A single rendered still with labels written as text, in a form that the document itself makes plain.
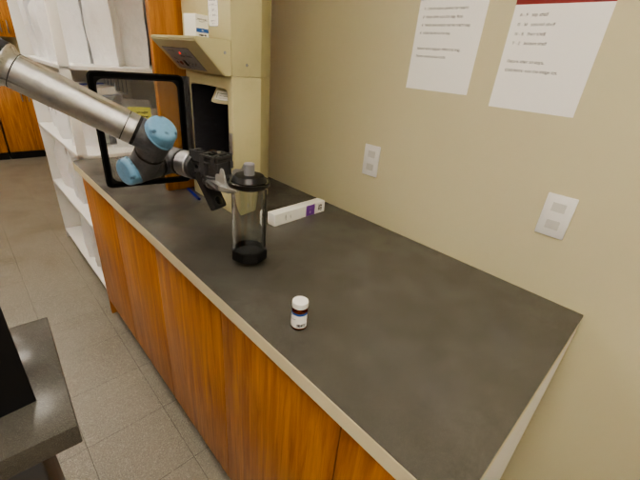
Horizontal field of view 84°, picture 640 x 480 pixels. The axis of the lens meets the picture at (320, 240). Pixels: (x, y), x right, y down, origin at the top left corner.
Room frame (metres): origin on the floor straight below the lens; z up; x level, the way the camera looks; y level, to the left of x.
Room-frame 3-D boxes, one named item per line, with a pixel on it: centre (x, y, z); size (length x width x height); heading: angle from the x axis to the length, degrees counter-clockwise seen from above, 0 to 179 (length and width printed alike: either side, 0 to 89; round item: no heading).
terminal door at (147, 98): (1.33, 0.68, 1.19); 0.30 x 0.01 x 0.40; 126
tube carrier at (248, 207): (0.90, 0.20, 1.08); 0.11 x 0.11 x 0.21
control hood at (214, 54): (1.28, 0.48, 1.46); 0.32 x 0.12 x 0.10; 46
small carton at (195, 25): (1.24, 0.43, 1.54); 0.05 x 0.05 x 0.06; 62
